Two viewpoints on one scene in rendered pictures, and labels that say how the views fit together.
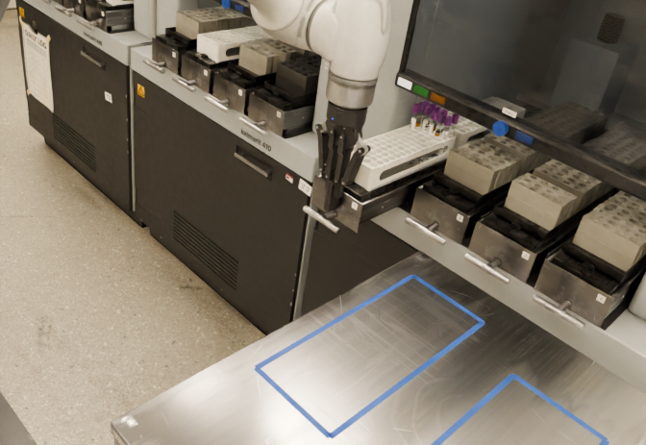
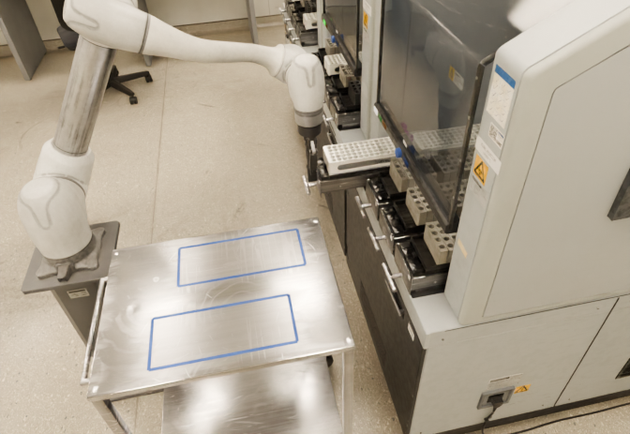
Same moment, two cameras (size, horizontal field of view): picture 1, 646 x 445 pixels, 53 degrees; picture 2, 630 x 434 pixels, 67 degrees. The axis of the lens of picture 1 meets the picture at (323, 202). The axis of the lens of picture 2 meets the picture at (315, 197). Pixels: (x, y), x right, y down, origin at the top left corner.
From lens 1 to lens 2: 0.94 m
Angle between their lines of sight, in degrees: 34
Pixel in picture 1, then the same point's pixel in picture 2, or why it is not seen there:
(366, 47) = (300, 94)
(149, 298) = (299, 206)
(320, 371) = (202, 259)
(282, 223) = not seen: hidden behind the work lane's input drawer
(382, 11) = (307, 74)
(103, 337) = (263, 221)
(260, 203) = not seen: hidden behind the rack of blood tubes
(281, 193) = not seen: hidden behind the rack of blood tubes
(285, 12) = (273, 67)
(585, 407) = (307, 323)
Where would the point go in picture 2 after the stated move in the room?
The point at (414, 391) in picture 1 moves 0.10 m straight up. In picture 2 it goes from (232, 282) to (226, 257)
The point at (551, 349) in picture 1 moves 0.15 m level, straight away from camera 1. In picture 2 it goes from (325, 290) to (376, 270)
